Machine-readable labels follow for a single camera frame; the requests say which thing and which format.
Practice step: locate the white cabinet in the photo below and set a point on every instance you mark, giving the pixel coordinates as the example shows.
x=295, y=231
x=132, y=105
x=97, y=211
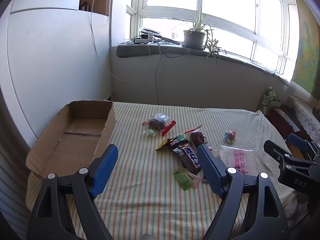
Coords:
x=50, y=67

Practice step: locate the white power adapter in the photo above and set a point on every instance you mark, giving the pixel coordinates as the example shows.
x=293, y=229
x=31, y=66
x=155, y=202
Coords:
x=140, y=40

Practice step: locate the brown chocolate bar blue print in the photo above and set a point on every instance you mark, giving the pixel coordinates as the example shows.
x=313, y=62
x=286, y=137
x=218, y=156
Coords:
x=187, y=156

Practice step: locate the white lace cloth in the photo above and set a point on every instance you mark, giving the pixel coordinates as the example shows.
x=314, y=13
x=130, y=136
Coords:
x=305, y=115

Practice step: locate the bread packet pink print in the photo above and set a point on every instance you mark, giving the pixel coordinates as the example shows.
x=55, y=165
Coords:
x=240, y=160

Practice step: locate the pale small snack wrapper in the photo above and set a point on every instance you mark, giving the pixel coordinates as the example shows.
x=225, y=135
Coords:
x=196, y=180

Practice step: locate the yellow candy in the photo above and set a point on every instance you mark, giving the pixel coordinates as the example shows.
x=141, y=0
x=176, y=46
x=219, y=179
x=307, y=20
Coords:
x=163, y=143

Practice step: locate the green snack bag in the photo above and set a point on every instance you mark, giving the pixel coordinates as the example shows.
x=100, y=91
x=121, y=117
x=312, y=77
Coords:
x=267, y=100

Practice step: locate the small green wrapped candy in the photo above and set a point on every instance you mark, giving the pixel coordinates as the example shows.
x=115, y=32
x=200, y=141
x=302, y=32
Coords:
x=150, y=133

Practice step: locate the green candy packet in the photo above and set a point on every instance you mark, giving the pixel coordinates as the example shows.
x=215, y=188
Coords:
x=184, y=180

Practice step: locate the white framed window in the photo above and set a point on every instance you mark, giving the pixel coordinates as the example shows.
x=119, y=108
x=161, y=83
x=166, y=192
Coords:
x=225, y=2

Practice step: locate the clear packet brown pastry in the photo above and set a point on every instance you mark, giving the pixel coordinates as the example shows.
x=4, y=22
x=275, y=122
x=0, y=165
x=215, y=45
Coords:
x=157, y=123

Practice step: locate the wall map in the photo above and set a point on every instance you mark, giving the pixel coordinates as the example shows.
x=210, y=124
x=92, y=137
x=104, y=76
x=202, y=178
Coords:
x=307, y=50

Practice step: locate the teal snack packet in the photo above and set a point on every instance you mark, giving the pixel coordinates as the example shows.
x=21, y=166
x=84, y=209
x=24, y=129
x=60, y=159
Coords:
x=179, y=138

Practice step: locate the potted spider plant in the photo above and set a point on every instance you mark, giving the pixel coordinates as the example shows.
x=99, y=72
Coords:
x=193, y=38

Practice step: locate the cardboard box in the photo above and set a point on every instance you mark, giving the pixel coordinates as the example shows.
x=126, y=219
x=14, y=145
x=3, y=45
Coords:
x=75, y=140

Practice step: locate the dark red box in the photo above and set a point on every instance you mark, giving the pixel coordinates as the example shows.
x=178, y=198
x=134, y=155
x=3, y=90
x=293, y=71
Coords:
x=282, y=121

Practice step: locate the dark round patterned snack packet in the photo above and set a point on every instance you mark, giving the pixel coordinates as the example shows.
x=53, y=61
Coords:
x=197, y=137

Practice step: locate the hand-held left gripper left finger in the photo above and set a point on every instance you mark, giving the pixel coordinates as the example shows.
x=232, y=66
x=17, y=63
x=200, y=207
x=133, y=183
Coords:
x=105, y=170

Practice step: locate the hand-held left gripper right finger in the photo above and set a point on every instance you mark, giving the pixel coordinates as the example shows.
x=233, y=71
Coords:
x=210, y=167

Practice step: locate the small trailing plant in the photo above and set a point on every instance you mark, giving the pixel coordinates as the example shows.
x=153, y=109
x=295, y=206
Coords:
x=212, y=46

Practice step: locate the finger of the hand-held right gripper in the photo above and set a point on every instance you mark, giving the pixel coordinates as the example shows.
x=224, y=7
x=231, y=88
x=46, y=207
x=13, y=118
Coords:
x=287, y=160
x=298, y=142

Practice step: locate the small colourful wrapped candy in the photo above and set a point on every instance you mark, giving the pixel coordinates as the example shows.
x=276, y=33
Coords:
x=230, y=135

